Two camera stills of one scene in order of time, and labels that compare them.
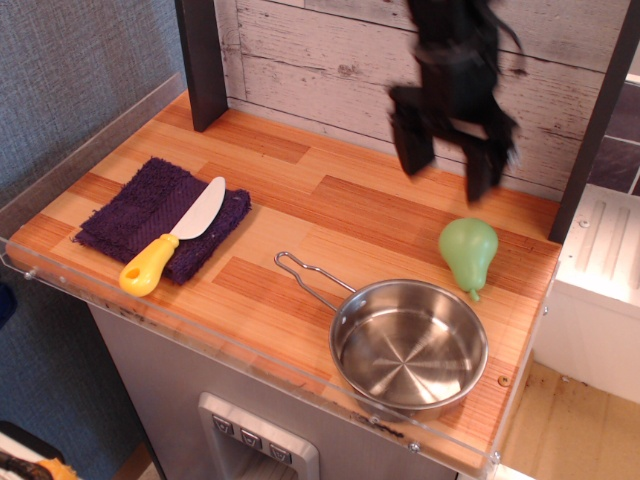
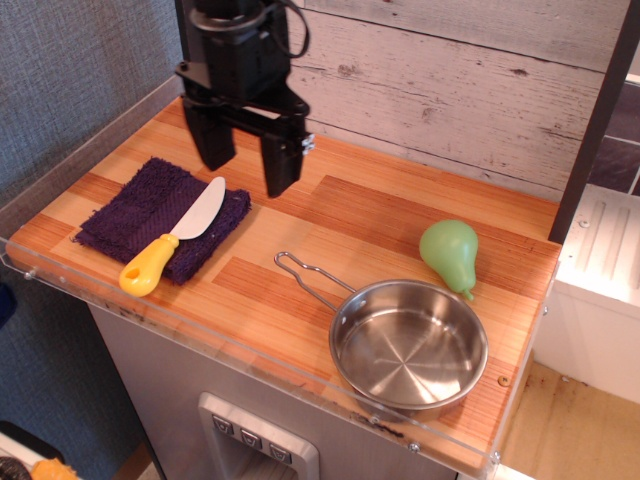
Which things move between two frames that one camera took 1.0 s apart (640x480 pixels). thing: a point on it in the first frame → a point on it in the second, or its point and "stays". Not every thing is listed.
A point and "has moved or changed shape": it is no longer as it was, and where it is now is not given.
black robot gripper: (457, 96) → (246, 79)
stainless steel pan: (402, 349) stays
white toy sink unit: (590, 326) stays
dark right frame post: (591, 140) stays
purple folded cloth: (153, 202) stays
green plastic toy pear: (468, 245) has moved or changed shape
